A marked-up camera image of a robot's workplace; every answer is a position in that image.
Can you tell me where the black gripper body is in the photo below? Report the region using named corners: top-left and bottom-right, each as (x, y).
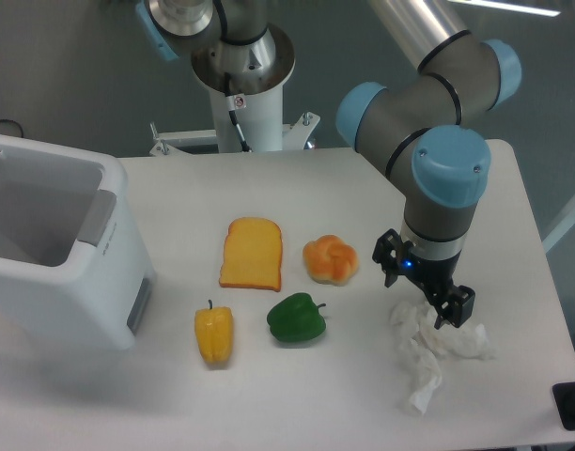
top-left (394, 234), bottom-right (462, 301)

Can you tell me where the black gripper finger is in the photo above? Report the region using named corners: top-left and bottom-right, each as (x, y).
top-left (434, 286), bottom-right (475, 329)
top-left (372, 229), bottom-right (402, 288)

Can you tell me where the white trash can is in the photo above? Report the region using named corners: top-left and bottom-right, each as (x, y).
top-left (0, 135), bottom-right (155, 350)

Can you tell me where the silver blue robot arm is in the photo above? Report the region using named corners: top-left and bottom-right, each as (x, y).
top-left (136, 1), bottom-right (522, 327)

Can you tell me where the crumpled white tissue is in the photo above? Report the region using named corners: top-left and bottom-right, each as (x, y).
top-left (389, 301), bottom-right (496, 415)

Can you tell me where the knotted bread roll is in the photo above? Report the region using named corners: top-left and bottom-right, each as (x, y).
top-left (303, 235), bottom-right (359, 286)

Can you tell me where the green bell pepper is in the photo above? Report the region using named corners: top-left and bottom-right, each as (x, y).
top-left (266, 292), bottom-right (326, 344)

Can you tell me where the toast bread slice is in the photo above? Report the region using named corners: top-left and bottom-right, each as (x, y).
top-left (219, 217), bottom-right (283, 292)

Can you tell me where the black device at edge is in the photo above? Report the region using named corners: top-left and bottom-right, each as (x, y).
top-left (552, 381), bottom-right (575, 431)

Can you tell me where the yellow bell pepper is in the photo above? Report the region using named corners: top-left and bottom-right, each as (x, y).
top-left (194, 300), bottom-right (234, 365)

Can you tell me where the white metal frame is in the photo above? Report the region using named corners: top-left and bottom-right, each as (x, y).
top-left (542, 194), bottom-right (575, 254)

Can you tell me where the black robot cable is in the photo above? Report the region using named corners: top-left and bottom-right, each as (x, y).
top-left (223, 70), bottom-right (254, 153)

